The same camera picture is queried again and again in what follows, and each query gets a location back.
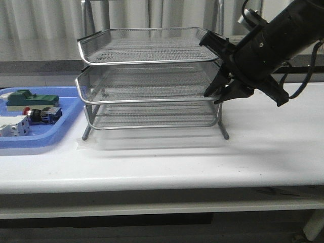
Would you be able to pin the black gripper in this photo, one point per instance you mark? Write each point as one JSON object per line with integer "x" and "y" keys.
{"x": 245, "y": 67}

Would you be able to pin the red emergency stop button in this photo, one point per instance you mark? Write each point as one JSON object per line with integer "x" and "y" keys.
{"x": 48, "y": 115}

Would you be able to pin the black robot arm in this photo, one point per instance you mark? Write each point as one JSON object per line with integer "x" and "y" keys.
{"x": 294, "y": 29}

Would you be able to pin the green terminal block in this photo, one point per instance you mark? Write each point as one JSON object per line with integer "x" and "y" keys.
{"x": 20, "y": 99}

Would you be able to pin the grey metal rack frame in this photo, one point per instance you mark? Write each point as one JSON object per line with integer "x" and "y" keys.
{"x": 89, "y": 29}

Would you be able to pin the blue plastic tray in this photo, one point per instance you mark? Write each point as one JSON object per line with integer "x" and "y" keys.
{"x": 45, "y": 135}

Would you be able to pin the grey stone counter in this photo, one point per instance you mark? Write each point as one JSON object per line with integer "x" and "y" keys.
{"x": 40, "y": 56}

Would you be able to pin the white circuit breaker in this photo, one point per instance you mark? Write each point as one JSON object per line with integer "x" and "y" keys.
{"x": 14, "y": 126}

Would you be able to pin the white table leg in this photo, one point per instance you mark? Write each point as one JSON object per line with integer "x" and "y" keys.
{"x": 314, "y": 225}

